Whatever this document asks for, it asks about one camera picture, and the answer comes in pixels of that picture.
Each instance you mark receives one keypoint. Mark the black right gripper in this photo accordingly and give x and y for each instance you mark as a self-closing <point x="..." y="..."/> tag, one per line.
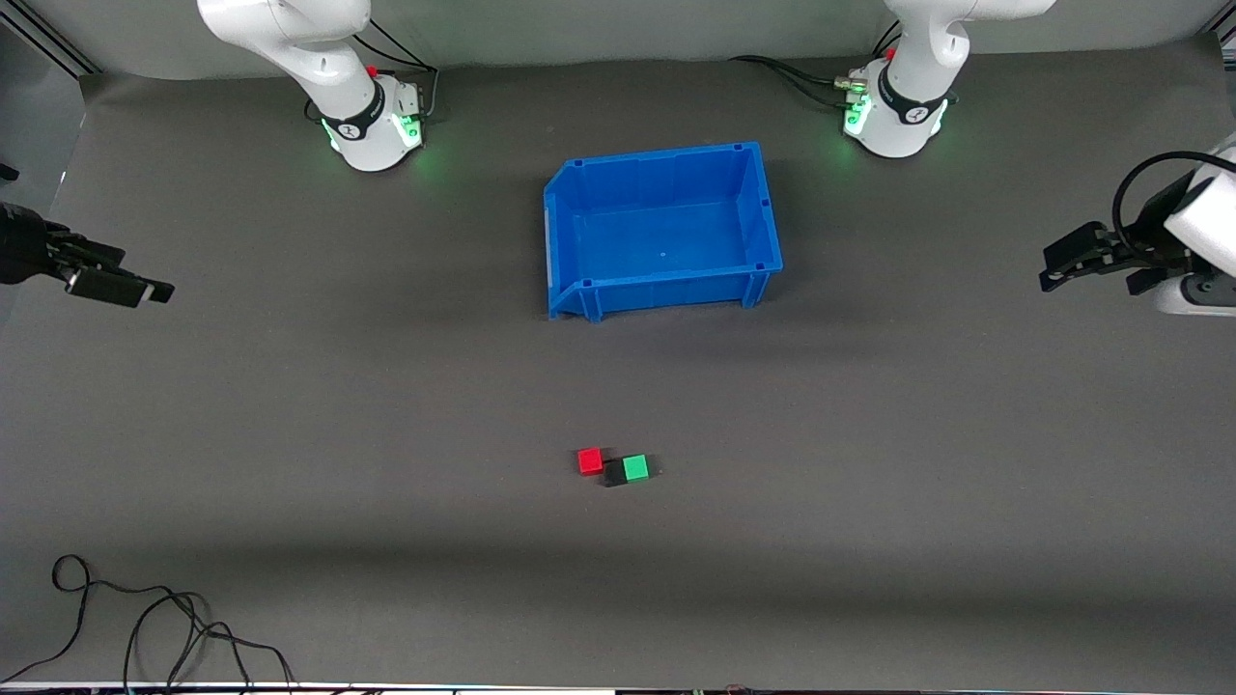
<point x="21" y="253"/>

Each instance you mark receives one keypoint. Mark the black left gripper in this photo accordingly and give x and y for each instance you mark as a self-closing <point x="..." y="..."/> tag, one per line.
<point x="1142" y="250"/>

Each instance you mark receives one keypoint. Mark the black cube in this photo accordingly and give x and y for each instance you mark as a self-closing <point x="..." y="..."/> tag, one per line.
<point x="614" y="474"/>

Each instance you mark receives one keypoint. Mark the red cube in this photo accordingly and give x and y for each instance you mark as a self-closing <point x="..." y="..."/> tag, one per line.
<point x="590" y="461"/>

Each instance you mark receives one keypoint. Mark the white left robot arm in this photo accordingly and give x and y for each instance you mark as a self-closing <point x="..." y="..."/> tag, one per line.
<point x="917" y="87"/>

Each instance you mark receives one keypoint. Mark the small black edge object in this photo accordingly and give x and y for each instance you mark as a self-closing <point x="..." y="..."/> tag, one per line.
<point x="8" y="174"/>

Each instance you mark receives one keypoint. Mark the dark grey table mat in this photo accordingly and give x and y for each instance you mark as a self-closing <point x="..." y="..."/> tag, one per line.
<point x="290" y="434"/>

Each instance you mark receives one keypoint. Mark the blue plastic bin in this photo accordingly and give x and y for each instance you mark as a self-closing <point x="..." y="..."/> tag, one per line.
<point x="666" y="232"/>

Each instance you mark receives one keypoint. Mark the dark aluminium frame profile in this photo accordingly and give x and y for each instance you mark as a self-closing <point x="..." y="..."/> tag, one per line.
<point x="1224" y="39"/>
<point x="48" y="39"/>

